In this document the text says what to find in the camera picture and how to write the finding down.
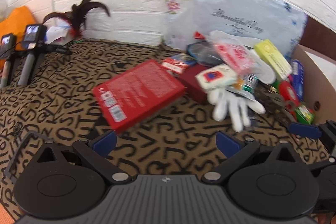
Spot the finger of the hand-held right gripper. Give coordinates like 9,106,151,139
287,122,322,139

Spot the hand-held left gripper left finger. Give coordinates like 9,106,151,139
35,131,132,184

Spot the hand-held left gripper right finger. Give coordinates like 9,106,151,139
202,133,296,184

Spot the cardboard box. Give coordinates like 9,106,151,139
289,44,336,125

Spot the small colourful green box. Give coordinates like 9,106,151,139
293,103,315,124

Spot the white five-finger glove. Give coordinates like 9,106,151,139
207,86,266,132

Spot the brown patterned wallet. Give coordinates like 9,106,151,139
254,84,296,121

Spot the blue box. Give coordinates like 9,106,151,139
291,59,306,102

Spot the large flat red box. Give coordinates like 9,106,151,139
92,59,187,134

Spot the green white snack packet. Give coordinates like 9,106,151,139
231,74,259,95

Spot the white tissue pack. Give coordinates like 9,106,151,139
196,64,238,89

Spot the dark red box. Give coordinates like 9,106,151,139
178,64,211,104

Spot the yellow-green box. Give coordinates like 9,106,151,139
254,39,293,81

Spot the pink plastic packet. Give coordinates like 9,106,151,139
213,42,256,75

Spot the dark round clear container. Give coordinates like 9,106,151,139
187,40,224,67

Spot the red white card box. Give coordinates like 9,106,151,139
161,57,190,75

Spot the white crumpled paper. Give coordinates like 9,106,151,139
46,25,73,45

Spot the dark red feather headpiece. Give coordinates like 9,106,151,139
43,0,111,39

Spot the white floral plastic bag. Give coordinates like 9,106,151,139
164,0,308,57

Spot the action camera on grey handle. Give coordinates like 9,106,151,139
19,25,48,85
0,33,18,86

